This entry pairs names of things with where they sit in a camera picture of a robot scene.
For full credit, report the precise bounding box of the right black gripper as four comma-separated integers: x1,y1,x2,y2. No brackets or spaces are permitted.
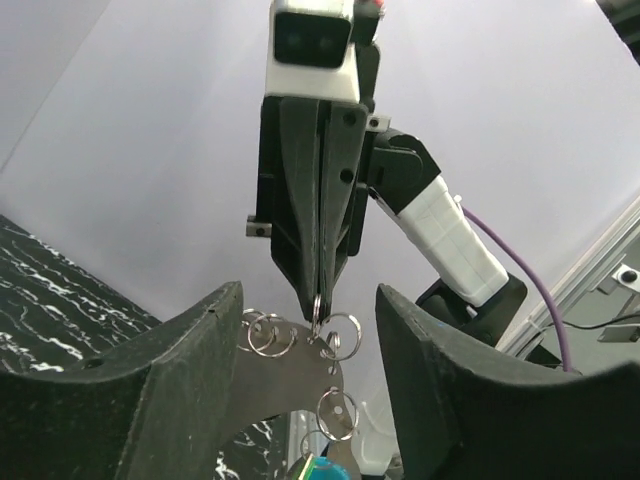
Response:
246,96,376,320

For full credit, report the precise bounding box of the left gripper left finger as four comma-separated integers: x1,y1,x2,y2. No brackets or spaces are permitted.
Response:
1,282,243,479

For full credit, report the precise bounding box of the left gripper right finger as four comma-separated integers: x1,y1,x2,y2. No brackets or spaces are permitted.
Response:
375,284,639,479

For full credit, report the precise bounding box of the green key tag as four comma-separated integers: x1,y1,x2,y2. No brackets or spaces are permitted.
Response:
292,454,316,480

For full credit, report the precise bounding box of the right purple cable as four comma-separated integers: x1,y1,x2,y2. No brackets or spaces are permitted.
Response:
462,207,574,371

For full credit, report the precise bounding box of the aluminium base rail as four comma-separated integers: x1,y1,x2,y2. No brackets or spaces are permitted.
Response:
497,197,639,354

